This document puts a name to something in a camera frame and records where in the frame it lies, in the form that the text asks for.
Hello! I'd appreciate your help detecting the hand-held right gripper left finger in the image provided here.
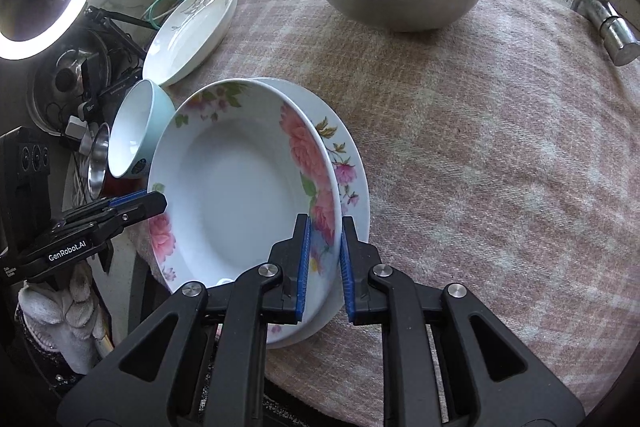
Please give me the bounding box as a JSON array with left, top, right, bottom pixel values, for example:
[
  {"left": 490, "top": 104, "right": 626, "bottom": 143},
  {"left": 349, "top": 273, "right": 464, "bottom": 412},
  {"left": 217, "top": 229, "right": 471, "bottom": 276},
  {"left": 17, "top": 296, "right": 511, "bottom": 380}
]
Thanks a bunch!
[{"left": 57, "top": 213, "right": 313, "bottom": 427}]

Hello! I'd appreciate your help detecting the white plate with leaf print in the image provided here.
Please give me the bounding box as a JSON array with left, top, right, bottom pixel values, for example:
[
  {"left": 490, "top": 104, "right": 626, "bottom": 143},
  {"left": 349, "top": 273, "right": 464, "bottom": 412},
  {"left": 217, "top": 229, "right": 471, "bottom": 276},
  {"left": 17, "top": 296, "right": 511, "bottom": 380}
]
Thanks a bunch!
[{"left": 142, "top": 0, "right": 238, "bottom": 88}]

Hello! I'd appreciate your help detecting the pink plaid cloth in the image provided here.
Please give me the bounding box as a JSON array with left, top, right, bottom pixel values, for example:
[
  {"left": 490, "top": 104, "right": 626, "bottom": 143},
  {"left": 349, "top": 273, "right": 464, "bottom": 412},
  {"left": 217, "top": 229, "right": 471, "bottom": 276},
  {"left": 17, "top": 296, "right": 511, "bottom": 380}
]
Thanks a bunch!
[{"left": 127, "top": 0, "right": 640, "bottom": 414}]

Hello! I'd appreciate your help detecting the light blue bowl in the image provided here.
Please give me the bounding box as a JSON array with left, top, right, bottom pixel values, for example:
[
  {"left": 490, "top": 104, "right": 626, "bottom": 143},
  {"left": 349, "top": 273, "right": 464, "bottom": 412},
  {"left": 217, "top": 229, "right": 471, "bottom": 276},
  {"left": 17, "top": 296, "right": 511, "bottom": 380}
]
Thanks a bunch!
[{"left": 107, "top": 79, "right": 177, "bottom": 180}]

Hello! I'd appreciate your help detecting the white charger plug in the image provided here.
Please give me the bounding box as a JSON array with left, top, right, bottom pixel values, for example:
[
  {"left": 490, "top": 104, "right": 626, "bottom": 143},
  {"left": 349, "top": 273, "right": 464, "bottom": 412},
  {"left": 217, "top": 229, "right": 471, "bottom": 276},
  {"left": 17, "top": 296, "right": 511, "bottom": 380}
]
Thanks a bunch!
[{"left": 64, "top": 116, "right": 92, "bottom": 142}]

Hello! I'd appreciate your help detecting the person's left hand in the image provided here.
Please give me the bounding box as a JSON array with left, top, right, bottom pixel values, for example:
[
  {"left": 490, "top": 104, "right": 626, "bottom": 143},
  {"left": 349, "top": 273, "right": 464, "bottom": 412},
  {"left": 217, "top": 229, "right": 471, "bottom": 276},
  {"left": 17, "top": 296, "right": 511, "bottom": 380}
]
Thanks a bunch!
[{"left": 19, "top": 252, "right": 110, "bottom": 374}]

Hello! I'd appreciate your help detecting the black pan with lid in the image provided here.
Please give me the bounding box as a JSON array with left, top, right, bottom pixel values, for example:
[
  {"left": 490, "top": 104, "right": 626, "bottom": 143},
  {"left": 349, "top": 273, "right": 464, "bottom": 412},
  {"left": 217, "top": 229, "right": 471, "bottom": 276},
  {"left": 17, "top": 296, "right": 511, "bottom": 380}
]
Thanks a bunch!
[{"left": 27, "top": 29, "right": 117, "bottom": 135}]

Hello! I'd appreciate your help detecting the small steel bowl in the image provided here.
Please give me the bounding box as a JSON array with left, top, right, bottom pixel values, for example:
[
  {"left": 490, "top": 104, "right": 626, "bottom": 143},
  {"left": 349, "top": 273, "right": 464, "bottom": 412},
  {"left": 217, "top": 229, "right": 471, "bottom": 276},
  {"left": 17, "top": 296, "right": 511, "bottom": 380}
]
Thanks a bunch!
[{"left": 86, "top": 123, "right": 112, "bottom": 200}]

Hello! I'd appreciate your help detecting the pink floral white plate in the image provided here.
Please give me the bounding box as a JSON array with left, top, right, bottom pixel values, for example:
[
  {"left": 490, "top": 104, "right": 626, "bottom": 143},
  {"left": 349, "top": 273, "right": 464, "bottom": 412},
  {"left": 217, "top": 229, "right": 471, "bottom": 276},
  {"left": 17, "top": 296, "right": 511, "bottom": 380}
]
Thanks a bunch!
[
  {"left": 252, "top": 77, "right": 372, "bottom": 344},
  {"left": 146, "top": 78, "right": 346, "bottom": 350}
]

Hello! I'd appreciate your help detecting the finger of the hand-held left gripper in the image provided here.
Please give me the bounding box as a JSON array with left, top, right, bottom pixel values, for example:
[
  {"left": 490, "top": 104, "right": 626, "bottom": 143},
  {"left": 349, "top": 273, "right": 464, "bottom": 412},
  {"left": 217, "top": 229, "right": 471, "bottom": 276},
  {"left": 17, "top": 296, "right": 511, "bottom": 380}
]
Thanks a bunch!
[{"left": 65, "top": 191, "right": 169, "bottom": 230}]

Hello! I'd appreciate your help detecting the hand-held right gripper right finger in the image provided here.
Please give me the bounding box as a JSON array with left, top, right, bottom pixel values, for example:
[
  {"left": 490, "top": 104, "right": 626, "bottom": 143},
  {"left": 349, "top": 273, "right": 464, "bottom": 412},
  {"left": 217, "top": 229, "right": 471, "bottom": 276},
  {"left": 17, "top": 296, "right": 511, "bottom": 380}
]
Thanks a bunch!
[{"left": 339, "top": 216, "right": 586, "bottom": 427}]

